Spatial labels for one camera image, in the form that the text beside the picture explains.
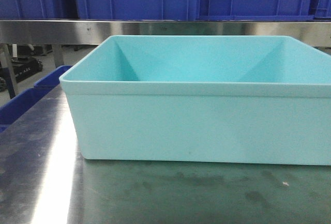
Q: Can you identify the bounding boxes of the blue bin lower near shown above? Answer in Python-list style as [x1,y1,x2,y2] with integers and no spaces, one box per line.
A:
[1,88,50,132]

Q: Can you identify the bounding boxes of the steel table leg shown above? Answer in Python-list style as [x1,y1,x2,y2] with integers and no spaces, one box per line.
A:
[1,44,18,99]

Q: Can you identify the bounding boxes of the stainless steel shelf rail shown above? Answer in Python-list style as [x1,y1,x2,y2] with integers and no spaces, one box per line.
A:
[1,20,330,47]

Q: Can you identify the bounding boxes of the blue bin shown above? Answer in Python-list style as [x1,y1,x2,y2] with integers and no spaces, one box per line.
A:
[1,88,50,132]
[34,65,72,88]

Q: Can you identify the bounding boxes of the blue bin lower far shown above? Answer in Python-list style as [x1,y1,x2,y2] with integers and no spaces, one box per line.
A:
[34,65,72,88]

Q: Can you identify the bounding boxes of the light teal plastic bin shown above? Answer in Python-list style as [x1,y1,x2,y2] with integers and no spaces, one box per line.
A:
[59,35,330,166]

